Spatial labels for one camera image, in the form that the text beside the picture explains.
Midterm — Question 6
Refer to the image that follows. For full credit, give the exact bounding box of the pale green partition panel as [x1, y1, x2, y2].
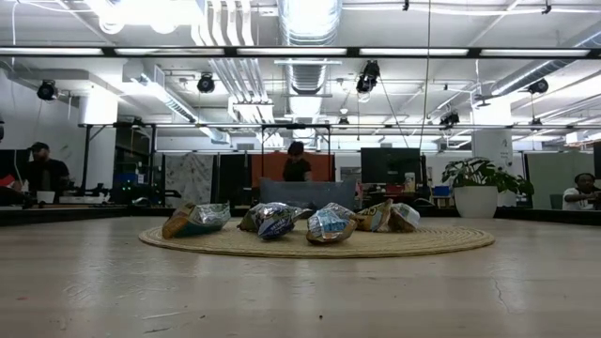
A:
[524, 151, 596, 210]

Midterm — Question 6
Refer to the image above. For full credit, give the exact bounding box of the silver blue granola bar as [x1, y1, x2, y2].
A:
[236, 201, 315, 242]
[323, 202, 358, 220]

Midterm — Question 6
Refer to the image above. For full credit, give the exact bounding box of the black background rig frame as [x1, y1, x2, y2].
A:
[259, 123, 333, 182]
[77, 121, 160, 207]

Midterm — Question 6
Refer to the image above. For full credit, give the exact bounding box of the green plant in white pot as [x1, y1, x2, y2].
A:
[439, 156, 536, 220]

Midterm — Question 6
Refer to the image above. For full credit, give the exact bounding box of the grey patterned cloth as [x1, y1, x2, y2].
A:
[163, 153, 215, 209]

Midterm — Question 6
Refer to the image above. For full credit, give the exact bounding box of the round woven straw placemat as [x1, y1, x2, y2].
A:
[138, 223, 497, 260]

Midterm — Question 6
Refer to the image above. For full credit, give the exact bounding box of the blue white granola bar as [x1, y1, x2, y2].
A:
[305, 206, 359, 246]

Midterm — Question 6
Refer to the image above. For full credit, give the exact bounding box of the white building column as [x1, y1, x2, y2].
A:
[470, 100, 515, 163]

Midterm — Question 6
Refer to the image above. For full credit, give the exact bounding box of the black aluminium rig frame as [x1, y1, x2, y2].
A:
[0, 45, 601, 227]

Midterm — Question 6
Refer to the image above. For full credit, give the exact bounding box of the black monitor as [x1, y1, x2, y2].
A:
[360, 146, 424, 193]

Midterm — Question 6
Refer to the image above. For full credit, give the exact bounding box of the dark grey plastic bin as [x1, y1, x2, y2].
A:
[258, 177, 357, 212]

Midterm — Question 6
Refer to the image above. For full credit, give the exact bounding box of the white brown granola bar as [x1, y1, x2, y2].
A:
[387, 202, 422, 234]

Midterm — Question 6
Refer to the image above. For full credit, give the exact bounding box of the orange-blue chip bag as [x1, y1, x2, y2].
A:
[161, 201, 233, 240]

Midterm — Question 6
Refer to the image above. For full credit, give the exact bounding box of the orange partition panel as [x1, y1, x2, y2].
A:
[251, 151, 336, 189]

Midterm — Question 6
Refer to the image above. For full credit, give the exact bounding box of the silver ventilation duct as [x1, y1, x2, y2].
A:
[275, 0, 345, 96]

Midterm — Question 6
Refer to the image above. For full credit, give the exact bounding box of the person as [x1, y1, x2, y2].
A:
[282, 140, 313, 183]
[21, 141, 72, 194]
[562, 172, 601, 211]

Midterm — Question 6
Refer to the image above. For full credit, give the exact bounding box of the yellow granola bar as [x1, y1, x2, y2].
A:
[354, 197, 394, 234]

